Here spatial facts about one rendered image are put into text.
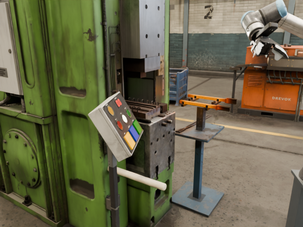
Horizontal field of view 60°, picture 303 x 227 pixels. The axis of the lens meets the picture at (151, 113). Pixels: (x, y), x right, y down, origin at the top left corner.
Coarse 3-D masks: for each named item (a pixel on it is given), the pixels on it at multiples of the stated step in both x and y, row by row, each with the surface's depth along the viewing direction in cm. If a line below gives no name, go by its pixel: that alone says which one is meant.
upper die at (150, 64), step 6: (126, 60) 184; (132, 60) 181; (138, 60) 178; (144, 60) 176; (150, 60) 181; (156, 60) 188; (126, 66) 185; (132, 66) 182; (138, 66) 179; (144, 66) 177; (150, 66) 182; (156, 66) 189; (144, 72) 178
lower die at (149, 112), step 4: (128, 100) 216; (128, 104) 205; (132, 104) 204; (136, 104) 201; (148, 104) 201; (152, 104) 204; (136, 108) 196; (144, 108) 195; (148, 108) 195; (152, 108) 194; (156, 108) 198; (136, 112) 191; (140, 112) 189; (144, 112) 189; (148, 112) 190; (152, 112) 194; (156, 112) 199; (136, 116) 192; (140, 116) 190; (144, 116) 188; (148, 116) 191; (152, 116) 195; (156, 116) 200
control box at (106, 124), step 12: (120, 96) 152; (96, 108) 129; (120, 108) 143; (96, 120) 125; (108, 120) 124; (120, 120) 136; (132, 120) 151; (108, 132) 126; (120, 132) 129; (108, 144) 128; (120, 144) 127; (120, 156) 129
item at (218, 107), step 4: (180, 100) 221; (184, 100) 221; (192, 104) 216; (196, 104) 213; (200, 104) 211; (204, 104) 209; (208, 104) 208; (212, 104) 208; (212, 108) 206; (216, 108) 203; (220, 108) 203; (224, 108) 201; (228, 108) 199
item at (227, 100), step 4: (188, 96) 242; (192, 96) 240; (200, 96) 236; (204, 96) 234; (208, 96) 234; (220, 100) 226; (224, 100) 225; (228, 100) 224; (232, 100) 222; (236, 100) 220
